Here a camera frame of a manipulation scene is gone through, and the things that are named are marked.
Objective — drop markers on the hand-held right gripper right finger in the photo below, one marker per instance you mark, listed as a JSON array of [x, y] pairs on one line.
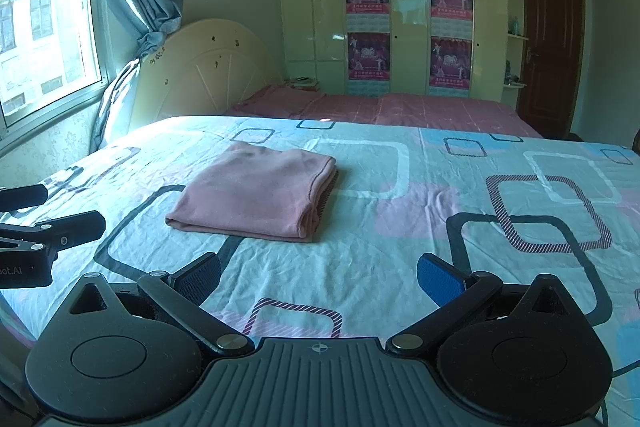
[[442, 282]]

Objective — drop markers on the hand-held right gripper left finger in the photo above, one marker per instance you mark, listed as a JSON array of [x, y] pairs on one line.
[[200, 278]]

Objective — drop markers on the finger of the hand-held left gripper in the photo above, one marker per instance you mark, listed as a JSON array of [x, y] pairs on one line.
[[65, 231], [22, 197]]

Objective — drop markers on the pink sweater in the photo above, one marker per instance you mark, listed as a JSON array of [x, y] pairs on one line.
[[250, 197]]

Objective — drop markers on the blue patterned bed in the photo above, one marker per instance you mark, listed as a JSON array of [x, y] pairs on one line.
[[400, 207]]

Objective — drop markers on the window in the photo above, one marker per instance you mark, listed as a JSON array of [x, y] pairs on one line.
[[45, 17]]

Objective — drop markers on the red bedsheet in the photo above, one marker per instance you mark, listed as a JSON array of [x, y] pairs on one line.
[[380, 109]]

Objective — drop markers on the cream bed headboard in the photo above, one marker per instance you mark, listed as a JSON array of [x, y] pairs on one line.
[[210, 67]]

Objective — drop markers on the stack of papers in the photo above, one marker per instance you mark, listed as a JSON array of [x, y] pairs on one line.
[[302, 83]]

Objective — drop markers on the cream corner shelf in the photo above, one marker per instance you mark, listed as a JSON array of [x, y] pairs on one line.
[[517, 37]]

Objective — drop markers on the brown wooden door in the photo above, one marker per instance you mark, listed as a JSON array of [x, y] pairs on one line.
[[550, 47]]

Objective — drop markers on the blue bottle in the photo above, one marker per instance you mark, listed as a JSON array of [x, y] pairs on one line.
[[514, 26]]

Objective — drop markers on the green wardrobe with posters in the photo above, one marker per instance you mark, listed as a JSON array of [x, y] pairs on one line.
[[315, 7]]

